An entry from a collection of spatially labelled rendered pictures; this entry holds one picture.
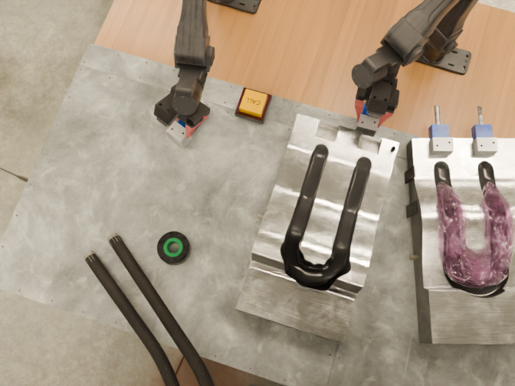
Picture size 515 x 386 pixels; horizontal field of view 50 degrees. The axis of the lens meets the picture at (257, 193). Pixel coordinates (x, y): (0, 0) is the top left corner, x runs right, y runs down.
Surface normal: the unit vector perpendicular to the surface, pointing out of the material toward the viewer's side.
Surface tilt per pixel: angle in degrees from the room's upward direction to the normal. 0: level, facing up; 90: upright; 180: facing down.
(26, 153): 0
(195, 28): 38
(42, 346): 0
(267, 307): 0
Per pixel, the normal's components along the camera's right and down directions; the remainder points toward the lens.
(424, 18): -0.51, 0.17
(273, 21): -0.02, -0.25
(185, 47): -0.11, 0.38
